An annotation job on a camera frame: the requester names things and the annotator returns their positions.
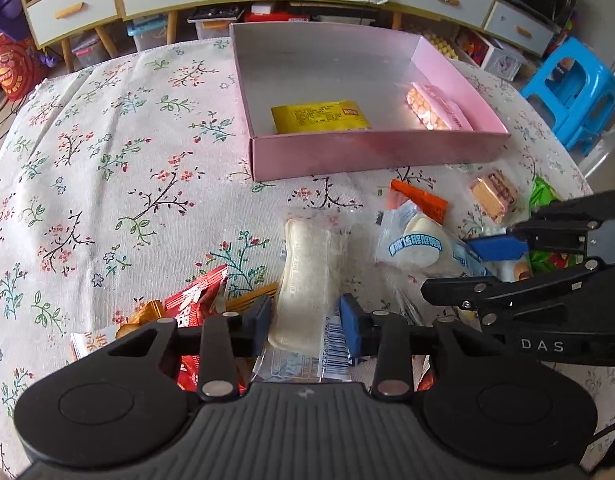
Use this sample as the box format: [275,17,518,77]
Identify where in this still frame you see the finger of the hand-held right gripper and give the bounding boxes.
[466,189,615,267]
[420,259,615,329]

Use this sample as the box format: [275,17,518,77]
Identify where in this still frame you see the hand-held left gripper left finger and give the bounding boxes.
[104,294,273,404]

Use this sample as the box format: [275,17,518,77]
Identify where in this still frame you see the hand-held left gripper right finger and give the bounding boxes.
[339,294,503,397]

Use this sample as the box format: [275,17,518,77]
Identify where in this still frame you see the white cookie packet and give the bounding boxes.
[487,257,535,284]

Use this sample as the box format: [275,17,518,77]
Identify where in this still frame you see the round white bun packet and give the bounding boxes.
[375,200,494,282]

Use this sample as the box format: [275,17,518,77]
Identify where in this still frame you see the long white bread packet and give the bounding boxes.
[252,209,384,383]

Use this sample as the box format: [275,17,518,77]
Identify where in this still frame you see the green snack packet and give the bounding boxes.
[527,175,588,276]

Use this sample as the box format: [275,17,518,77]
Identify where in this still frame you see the pink cardboard box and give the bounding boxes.
[230,22,512,182]

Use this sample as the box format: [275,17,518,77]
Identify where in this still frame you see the orange striped stick packet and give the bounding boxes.
[226,284,279,315]

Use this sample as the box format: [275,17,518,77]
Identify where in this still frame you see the gold wafer packet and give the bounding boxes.
[470,169,521,224]

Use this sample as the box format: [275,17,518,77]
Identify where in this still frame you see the red snack packet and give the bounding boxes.
[164,265,249,391]

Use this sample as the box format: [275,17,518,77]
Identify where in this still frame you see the orange triangular snack packet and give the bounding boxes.
[390,179,448,225]

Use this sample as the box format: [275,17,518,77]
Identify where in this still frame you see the pink biscuit packet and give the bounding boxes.
[405,82,474,132]

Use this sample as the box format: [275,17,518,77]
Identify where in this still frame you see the white packet orange print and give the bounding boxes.
[70,329,119,362]

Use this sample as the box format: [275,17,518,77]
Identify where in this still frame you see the white printed storage box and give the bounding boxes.
[480,40,529,84]

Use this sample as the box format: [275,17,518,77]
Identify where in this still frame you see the blue plastic stool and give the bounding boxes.
[520,36,615,154]

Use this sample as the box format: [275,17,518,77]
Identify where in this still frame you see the yellow egg tray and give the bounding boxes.
[421,32,461,62]

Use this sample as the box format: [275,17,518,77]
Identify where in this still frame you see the yellow snack packet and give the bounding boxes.
[271,101,372,135]

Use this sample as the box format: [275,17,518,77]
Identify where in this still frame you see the floral tablecloth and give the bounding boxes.
[0,35,615,480]

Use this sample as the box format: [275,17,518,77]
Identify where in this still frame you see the clear plastic storage bin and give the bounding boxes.
[188,5,246,42]

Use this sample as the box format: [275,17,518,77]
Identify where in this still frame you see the clear bin blue lid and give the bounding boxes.
[126,15,171,52]

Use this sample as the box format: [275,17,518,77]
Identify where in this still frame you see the wooden cabinet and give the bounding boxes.
[12,0,579,73]

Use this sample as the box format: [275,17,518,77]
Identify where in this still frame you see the red printed bag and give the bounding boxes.
[0,35,44,104]

